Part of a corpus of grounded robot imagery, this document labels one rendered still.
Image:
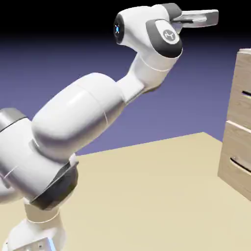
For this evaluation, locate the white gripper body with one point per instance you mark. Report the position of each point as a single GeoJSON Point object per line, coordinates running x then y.
{"type": "Point", "coordinates": [204, 18]}

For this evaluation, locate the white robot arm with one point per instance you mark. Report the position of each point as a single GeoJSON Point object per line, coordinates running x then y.
{"type": "Point", "coordinates": [78, 109]}

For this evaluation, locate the light wood drawer front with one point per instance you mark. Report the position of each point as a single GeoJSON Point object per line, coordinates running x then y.
{"type": "Point", "coordinates": [233, 143]}
{"type": "Point", "coordinates": [238, 78]}

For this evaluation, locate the light wood cabinet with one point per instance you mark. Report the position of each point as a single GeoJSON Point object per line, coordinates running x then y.
{"type": "Point", "coordinates": [238, 137]}

